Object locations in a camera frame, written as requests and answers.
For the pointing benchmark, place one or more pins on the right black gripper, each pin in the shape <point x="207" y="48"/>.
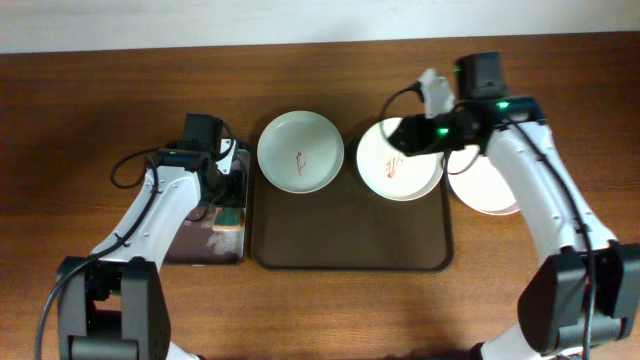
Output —
<point x="405" y="136"/>

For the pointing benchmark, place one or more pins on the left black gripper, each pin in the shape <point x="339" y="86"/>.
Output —
<point x="233" y="189"/>

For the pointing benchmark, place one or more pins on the green and orange sponge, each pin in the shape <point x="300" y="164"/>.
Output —
<point x="228" y="219"/>

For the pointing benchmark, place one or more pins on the white plate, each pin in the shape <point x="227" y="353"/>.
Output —
<point x="389" y="173"/>
<point x="478" y="184"/>
<point x="300" y="152"/>

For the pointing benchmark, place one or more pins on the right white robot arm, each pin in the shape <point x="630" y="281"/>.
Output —
<point x="585" y="293"/>

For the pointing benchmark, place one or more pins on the small black metal tray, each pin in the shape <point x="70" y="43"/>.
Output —
<point x="196" y="243"/>

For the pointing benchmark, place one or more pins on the large brown serving tray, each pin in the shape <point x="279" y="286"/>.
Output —
<point x="346" y="226"/>

